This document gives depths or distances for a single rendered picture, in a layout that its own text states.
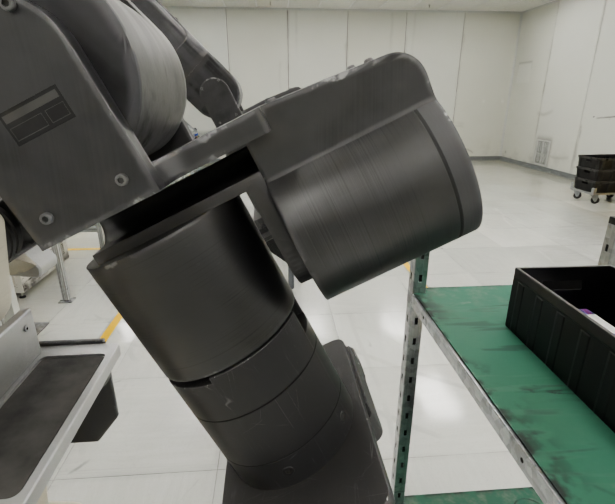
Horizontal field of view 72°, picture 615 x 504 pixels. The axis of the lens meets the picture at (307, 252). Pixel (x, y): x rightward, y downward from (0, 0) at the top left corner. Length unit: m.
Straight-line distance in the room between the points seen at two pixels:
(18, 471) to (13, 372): 0.14
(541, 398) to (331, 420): 0.53
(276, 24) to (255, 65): 0.87
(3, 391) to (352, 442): 0.44
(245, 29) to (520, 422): 9.24
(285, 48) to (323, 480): 9.41
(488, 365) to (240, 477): 0.57
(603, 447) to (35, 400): 0.63
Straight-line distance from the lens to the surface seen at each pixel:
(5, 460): 0.48
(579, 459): 0.61
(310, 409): 0.16
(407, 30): 9.95
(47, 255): 0.70
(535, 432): 0.63
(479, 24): 10.48
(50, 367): 0.59
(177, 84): 0.17
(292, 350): 0.15
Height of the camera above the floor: 1.33
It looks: 20 degrees down
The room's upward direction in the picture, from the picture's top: straight up
